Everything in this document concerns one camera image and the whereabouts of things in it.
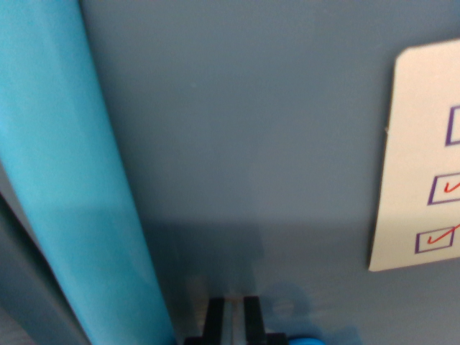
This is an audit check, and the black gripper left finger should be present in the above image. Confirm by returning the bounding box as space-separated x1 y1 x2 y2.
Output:
204 297 233 345

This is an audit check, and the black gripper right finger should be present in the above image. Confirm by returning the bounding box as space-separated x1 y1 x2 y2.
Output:
235 295 267 345

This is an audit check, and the blue plastic clip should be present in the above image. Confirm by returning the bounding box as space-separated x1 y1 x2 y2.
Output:
287 333 325 345

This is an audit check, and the cream shopping list card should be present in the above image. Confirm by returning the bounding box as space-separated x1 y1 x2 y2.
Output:
367 38 460 272

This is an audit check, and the teal handle on logo door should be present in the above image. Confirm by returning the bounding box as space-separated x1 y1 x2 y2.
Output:
0 0 176 345

